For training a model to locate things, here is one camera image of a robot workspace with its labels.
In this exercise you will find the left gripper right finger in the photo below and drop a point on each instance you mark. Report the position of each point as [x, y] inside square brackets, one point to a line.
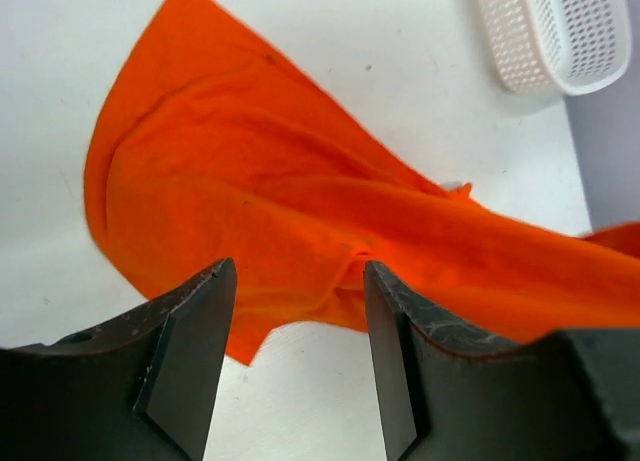
[450, 390]

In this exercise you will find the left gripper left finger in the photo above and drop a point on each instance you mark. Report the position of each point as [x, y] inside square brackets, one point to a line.
[140, 386]

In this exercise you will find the orange t shirt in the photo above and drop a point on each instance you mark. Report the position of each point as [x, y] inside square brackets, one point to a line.
[212, 144]

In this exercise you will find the white perforated plastic basket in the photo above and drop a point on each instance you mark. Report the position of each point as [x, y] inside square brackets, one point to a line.
[566, 47]

